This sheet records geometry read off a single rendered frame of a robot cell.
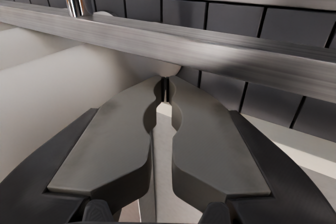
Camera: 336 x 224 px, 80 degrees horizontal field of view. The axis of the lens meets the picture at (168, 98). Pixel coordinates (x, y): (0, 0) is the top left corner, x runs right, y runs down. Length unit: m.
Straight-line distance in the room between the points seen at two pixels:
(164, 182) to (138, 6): 0.31
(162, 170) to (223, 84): 0.25
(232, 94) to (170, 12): 0.08
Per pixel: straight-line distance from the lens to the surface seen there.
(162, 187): 0.43
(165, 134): 0.32
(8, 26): 0.21
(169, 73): 0.16
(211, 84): 0.17
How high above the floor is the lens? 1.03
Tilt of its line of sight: 46 degrees down
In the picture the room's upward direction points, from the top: 132 degrees counter-clockwise
